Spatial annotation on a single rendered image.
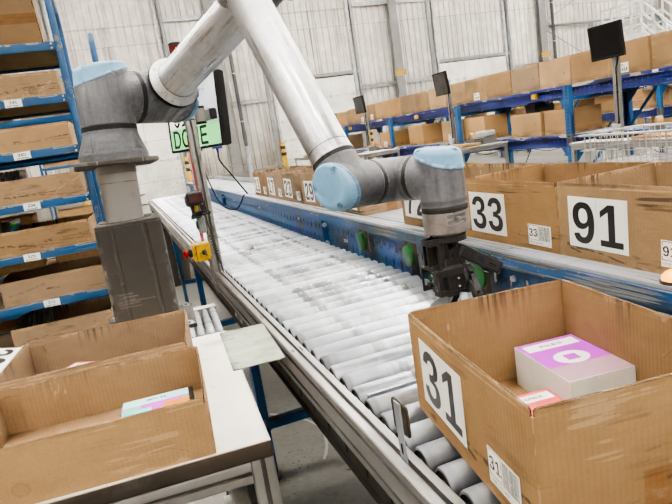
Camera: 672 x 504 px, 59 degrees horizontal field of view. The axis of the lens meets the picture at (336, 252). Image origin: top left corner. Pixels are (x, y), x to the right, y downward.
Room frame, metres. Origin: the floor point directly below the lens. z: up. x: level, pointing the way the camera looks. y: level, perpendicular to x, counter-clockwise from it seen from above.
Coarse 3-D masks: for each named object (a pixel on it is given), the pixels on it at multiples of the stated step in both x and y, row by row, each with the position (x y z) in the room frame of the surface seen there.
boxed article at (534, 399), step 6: (540, 390) 0.85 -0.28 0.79; (546, 390) 0.85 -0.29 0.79; (522, 396) 0.84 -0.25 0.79; (528, 396) 0.84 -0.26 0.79; (534, 396) 0.83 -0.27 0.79; (540, 396) 0.83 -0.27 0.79; (546, 396) 0.83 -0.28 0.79; (552, 396) 0.82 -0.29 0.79; (558, 396) 0.82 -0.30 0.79; (528, 402) 0.82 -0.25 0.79; (534, 402) 0.81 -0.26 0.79; (540, 402) 0.81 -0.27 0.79; (546, 402) 0.81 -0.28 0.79; (552, 402) 0.81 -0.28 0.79
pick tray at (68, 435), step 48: (48, 384) 1.08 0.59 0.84; (96, 384) 1.11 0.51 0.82; (144, 384) 1.13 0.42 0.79; (192, 384) 1.15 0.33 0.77; (0, 432) 1.03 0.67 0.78; (48, 432) 1.05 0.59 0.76; (96, 432) 0.84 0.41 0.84; (144, 432) 0.86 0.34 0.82; (192, 432) 0.88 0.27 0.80; (0, 480) 0.81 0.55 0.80; (48, 480) 0.82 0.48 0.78; (96, 480) 0.84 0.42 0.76
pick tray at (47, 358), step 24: (168, 312) 1.45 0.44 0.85; (72, 336) 1.40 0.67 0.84; (96, 336) 1.41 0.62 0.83; (120, 336) 1.42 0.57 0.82; (144, 336) 1.43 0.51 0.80; (168, 336) 1.45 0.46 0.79; (24, 360) 1.32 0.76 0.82; (48, 360) 1.38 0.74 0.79; (72, 360) 1.39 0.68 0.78; (96, 360) 1.41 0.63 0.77; (120, 360) 1.16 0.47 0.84; (0, 384) 1.11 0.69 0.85; (24, 384) 1.12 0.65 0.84
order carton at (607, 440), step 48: (528, 288) 0.98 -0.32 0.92; (576, 288) 0.95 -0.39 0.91; (432, 336) 0.83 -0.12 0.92; (480, 336) 0.96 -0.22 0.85; (528, 336) 0.98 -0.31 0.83; (576, 336) 0.96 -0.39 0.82; (624, 336) 0.84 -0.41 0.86; (480, 384) 0.67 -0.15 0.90; (480, 432) 0.69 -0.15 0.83; (528, 432) 0.57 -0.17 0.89; (576, 432) 0.57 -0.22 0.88; (624, 432) 0.58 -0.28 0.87; (528, 480) 0.58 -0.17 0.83; (576, 480) 0.57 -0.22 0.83; (624, 480) 0.58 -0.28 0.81
